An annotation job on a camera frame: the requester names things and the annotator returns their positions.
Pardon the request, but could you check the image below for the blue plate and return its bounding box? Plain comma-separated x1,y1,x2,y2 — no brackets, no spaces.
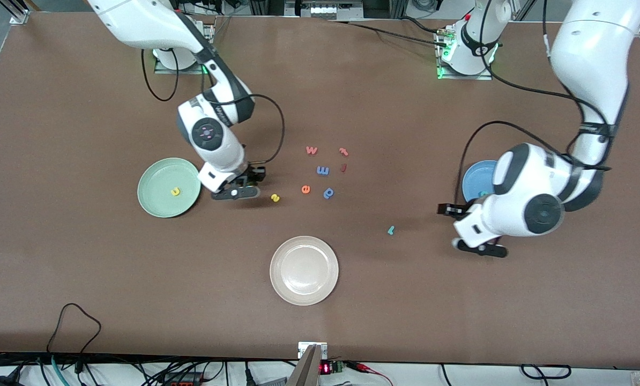
462,160,500,204

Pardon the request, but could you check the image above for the green plate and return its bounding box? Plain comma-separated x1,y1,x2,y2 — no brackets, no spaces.
137,157,202,219

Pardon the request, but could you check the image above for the white plate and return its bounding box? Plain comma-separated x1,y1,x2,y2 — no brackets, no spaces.
270,236,339,307

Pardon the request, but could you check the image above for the red clip lead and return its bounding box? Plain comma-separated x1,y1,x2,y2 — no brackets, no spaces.
347,362,393,386

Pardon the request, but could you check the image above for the grey metal pole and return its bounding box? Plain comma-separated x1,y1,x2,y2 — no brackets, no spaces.
287,344,322,386

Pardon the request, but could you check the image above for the white power strip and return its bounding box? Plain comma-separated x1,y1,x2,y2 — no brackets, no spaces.
299,0,363,19

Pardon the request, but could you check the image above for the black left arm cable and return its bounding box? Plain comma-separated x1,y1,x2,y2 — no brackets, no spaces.
456,0,615,207

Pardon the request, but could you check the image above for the black coiled cable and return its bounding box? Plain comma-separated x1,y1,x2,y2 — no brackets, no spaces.
520,364,572,380

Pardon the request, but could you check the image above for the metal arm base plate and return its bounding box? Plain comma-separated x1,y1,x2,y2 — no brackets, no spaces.
154,51,216,75
435,29,493,81

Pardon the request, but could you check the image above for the small white mount box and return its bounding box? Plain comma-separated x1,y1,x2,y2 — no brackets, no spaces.
298,342,328,360

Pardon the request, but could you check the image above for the thin black looped cable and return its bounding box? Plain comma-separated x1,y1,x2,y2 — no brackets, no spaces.
47,303,102,357

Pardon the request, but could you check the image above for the long black table cable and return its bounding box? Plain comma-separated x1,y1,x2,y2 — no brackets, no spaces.
325,19,449,49

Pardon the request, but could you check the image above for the teal cable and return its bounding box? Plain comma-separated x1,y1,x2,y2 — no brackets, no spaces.
51,355,71,386

